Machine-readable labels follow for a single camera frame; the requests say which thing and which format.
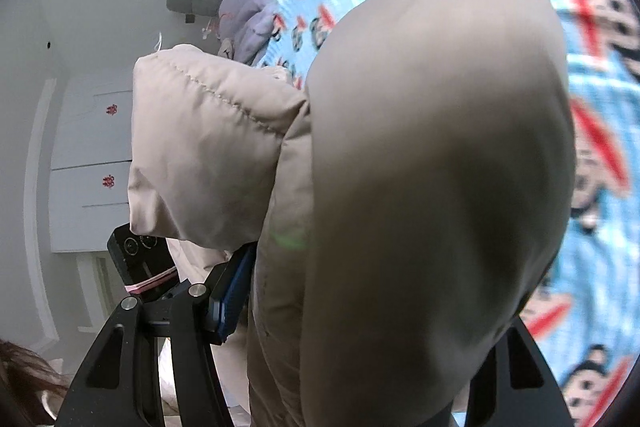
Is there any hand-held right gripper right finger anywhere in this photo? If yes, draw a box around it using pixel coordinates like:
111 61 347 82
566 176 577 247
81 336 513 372
467 314 567 427

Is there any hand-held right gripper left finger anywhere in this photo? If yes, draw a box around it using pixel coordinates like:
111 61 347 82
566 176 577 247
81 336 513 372
59 246 257 427

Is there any beige padded jacket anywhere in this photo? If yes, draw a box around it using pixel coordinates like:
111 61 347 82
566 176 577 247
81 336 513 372
127 0 574 427

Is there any white drawer nightstand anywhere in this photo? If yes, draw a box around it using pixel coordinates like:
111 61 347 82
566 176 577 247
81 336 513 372
49 69 137 254

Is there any person's hair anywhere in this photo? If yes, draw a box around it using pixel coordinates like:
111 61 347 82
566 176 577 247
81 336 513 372
0 339 69 427

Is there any blue monkey print blanket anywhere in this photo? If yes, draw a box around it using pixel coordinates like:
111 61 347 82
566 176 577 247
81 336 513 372
252 0 640 427

